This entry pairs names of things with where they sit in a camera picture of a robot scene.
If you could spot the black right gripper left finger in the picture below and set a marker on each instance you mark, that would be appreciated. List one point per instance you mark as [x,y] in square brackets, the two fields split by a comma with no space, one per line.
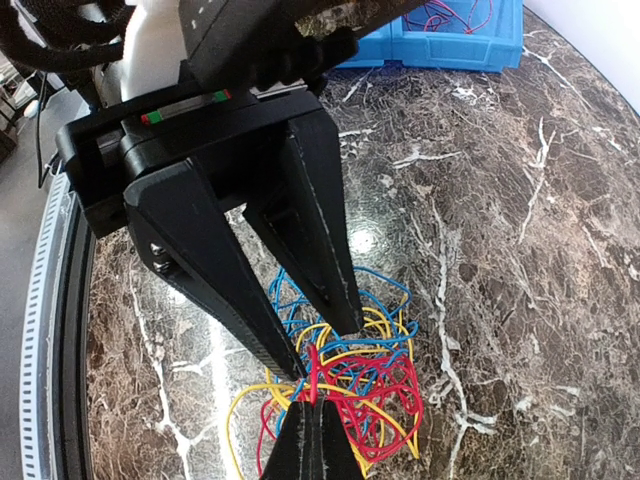
[291,455]

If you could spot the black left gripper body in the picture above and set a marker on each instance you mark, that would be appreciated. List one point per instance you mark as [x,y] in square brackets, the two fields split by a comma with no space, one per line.
[104,152]

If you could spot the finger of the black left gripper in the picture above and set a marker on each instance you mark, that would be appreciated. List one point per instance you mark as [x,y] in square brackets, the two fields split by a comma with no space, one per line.
[182,236]
[298,211]

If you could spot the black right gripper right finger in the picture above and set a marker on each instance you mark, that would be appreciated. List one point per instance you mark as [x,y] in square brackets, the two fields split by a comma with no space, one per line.
[331,454]

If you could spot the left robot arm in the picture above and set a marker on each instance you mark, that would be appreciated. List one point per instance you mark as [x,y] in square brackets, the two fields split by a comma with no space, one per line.
[224,47]

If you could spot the blue three-compartment plastic bin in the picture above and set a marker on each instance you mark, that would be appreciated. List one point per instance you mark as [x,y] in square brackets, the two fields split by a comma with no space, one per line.
[483,36]

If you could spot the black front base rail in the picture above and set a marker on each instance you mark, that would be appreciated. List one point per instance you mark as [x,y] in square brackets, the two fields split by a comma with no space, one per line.
[71,440]

